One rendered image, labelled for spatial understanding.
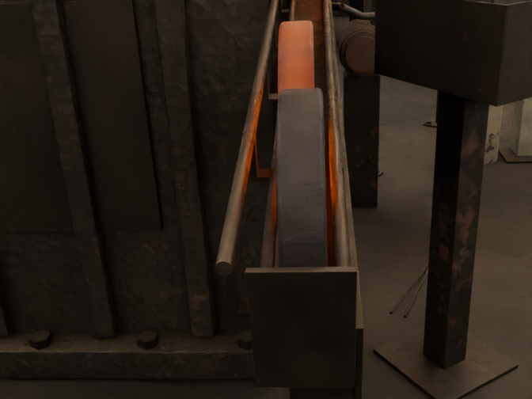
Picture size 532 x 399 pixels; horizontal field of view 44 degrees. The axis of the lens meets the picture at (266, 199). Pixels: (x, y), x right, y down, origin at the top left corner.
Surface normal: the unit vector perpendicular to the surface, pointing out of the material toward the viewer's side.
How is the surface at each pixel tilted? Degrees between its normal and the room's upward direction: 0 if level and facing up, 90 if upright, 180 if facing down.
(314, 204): 66
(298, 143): 38
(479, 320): 0
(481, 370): 0
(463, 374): 0
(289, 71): 49
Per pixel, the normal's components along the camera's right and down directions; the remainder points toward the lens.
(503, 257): -0.04, -0.91
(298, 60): -0.08, -0.38
